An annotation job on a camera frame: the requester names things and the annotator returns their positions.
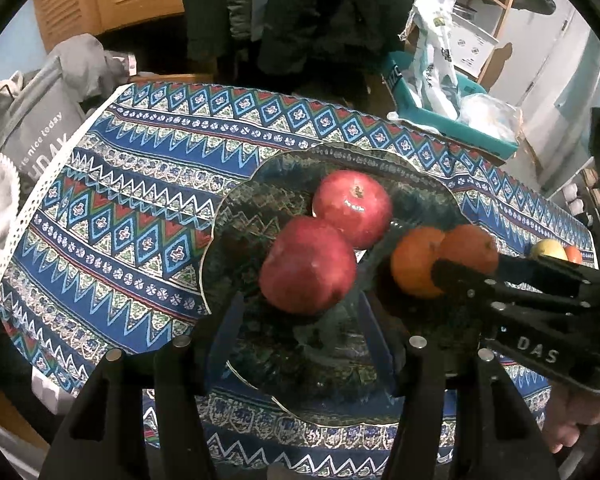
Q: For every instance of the grey jacket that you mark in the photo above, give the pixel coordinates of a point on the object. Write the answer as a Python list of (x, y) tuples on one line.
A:
[(245, 0)]

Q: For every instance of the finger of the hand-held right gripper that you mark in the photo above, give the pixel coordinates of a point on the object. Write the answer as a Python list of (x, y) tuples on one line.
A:
[(460, 277), (555, 272)]

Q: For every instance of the grey clothes pile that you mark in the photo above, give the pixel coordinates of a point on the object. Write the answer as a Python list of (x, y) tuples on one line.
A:
[(85, 60)]

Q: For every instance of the teal plastic basket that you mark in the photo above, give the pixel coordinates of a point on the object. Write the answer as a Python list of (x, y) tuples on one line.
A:
[(402, 87)]

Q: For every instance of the blue patterned tablecloth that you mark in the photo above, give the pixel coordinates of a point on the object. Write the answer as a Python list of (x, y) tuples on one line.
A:
[(130, 185)]

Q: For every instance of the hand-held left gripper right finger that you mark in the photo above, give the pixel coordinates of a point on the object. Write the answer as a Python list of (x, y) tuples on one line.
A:
[(375, 330)]

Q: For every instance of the grey fabric bag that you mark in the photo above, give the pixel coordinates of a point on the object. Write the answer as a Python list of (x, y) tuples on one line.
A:
[(40, 125)]

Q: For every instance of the white perforated basket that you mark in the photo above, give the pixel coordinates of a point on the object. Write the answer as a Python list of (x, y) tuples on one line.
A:
[(472, 42)]

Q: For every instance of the black hooded coat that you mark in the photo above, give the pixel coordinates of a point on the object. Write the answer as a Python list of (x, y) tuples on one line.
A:
[(320, 10)]

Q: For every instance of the white plastic bags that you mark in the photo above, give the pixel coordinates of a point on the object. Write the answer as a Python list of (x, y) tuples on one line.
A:
[(490, 112)]

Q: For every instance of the person's right hand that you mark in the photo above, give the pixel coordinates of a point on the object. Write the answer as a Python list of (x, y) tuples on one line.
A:
[(570, 417)]

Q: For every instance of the orange tangerine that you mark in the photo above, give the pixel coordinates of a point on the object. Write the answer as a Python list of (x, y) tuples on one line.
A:
[(415, 267), (472, 246), (574, 255)]

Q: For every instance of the red pomegranate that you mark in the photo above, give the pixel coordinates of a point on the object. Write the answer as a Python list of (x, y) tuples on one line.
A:
[(307, 265), (352, 207)]

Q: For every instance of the black jacket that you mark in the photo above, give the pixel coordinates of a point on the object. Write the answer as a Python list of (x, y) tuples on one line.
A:
[(207, 5)]

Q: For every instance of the wooden shelf unit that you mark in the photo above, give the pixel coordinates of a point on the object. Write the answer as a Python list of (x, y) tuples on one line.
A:
[(500, 5)]

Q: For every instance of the white patterned bag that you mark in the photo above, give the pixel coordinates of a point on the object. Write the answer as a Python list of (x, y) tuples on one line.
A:
[(432, 55)]

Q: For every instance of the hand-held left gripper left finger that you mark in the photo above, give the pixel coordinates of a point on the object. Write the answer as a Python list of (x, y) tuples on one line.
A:
[(232, 325)]

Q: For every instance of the dark glass plate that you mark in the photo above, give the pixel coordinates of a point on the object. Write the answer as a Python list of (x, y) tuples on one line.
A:
[(250, 220)]

